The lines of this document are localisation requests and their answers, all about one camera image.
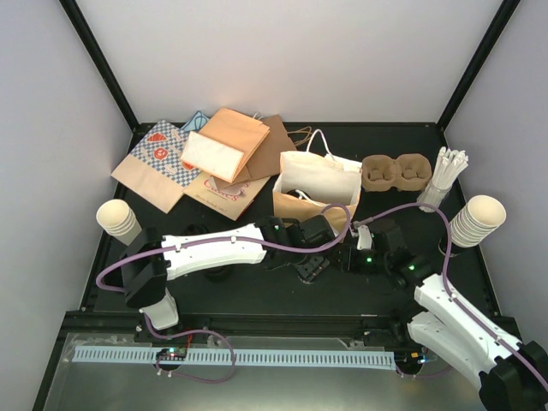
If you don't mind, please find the orange kraft paper bag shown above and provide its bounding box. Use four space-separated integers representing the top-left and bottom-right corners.
272 142 362 232

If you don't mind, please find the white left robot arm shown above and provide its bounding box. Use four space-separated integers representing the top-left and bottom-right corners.
120 215 339 342

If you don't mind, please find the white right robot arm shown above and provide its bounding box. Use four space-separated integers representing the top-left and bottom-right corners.
343 219 547 410

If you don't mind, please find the dark brown paper bag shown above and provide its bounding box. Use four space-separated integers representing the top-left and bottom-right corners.
246 115 312 181

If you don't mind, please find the cardboard cup carrier stack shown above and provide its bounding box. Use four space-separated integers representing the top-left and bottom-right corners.
361 153 432 192

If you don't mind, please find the cream cakes printed paper bag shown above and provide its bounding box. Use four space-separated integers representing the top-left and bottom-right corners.
184 172 270 221

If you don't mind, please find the right stack of paper cups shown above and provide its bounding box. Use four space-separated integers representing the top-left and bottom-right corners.
450 195 507 248

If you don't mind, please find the stack of paper cups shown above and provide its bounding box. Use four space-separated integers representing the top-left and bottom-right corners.
96 199 142 246
450 195 507 248

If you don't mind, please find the cup of white straws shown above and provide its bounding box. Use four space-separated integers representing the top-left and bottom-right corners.
417 146 468 213

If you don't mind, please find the folded orange paper bag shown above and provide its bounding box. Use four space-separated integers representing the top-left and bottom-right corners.
181 108 270 183

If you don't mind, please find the light blue paper bag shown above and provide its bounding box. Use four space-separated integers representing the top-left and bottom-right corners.
180 110 210 133

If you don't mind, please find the blue checkered paper bag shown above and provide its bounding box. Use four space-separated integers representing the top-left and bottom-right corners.
111 120 200 213

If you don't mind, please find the left stack of paper cups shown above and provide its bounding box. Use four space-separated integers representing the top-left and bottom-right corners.
96 199 142 246

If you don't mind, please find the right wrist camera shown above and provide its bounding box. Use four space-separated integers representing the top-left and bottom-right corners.
356 224 373 251

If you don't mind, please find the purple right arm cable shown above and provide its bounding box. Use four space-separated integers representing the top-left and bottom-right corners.
353 201 548 395

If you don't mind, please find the white slotted cable duct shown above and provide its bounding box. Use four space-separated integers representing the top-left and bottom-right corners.
72 346 396 371

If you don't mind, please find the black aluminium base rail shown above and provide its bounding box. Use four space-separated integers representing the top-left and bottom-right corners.
136 313 442 348

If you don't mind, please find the right black frame post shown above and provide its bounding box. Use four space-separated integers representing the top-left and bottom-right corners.
437 0 521 131

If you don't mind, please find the black frame post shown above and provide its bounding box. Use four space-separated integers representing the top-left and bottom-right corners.
437 0 521 131
59 0 140 131

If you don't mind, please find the left black frame post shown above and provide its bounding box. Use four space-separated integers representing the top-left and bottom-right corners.
59 0 140 131

